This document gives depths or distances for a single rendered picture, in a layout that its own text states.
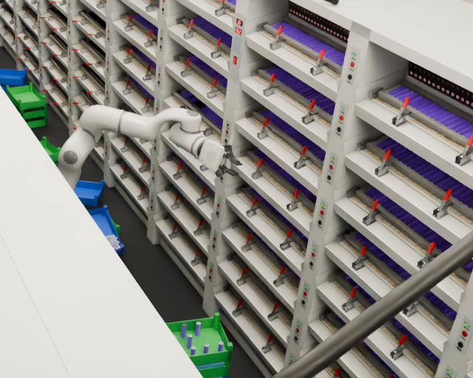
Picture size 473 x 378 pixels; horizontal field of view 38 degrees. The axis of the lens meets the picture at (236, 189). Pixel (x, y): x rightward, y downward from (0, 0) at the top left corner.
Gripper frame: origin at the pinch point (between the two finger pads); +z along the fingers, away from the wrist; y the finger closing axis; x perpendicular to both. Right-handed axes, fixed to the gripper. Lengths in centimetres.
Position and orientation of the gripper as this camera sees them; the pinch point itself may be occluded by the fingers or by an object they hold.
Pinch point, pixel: (234, 167)
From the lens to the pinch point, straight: 251.9
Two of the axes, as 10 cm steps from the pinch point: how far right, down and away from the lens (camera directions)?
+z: 7.4, 4.6, -5.0
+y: 3.4, -8.9, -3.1
